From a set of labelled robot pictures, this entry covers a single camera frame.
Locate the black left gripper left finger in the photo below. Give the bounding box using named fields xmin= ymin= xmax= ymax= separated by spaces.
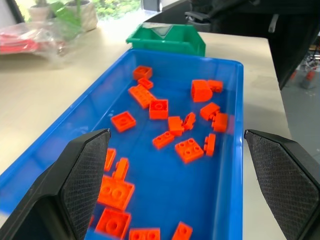
xmin=0 ymin=128 xmax=112 ymax=240

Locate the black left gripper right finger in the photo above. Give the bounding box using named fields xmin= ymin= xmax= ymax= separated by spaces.
xmin=244 ymin=129 xmax=320 ymax=240

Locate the green plastic bin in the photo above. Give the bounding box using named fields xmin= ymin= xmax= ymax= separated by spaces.
xmin=125 ymin=21 xmax=207 ymax=58

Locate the flat square orange block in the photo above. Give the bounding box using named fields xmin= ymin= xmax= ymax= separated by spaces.
xmin=94 ymin=207 xmax=132 ymax=239
xmin=110 ymin=110 xmax=137 ymax=133

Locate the blue plastic bin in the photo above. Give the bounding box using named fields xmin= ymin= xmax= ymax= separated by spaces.
xmin=0 ymin=48 xmax=245 ymax=240

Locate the orange 2x2 building brick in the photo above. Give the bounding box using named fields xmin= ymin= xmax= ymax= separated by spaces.
xmin=174 ymin=137 xmax=204 ymax=165

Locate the small orange building block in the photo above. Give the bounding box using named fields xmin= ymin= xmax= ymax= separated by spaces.
xmin=207 ymin=79 xmax=224 ymax=94
xmin=137 ymin=77 xmax=154 ymax=90
xmin=182 ymin=112 xmax=197 ymax=131

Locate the rounded orange building block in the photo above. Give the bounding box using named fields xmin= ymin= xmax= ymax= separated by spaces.
xmin=191 ymin=79 xmax=214 ymax=104

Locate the clear plastic bag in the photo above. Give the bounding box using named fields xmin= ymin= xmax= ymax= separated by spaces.
xmin=0 ymin=21 xmax=85 ymax=65

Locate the black office chair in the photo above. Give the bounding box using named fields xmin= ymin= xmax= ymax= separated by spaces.
xmin=184 ymin=0 xmax=320 ymax=90

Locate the red foam sheet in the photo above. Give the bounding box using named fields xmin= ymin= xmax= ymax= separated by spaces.
xmin=0 ymin=31 xmax=63 ymax=55

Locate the green plant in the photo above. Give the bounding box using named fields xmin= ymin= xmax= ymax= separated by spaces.
xmin=48 ymin=0 xmax=85 ymax=40

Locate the white plant pot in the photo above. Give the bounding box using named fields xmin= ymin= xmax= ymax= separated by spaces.
xmin=65 ymin=0 xmax=98 ymax=33

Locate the small beige plant pot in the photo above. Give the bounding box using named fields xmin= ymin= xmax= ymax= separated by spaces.
xmin=27 ymin=3 xmax=55 ymax=24

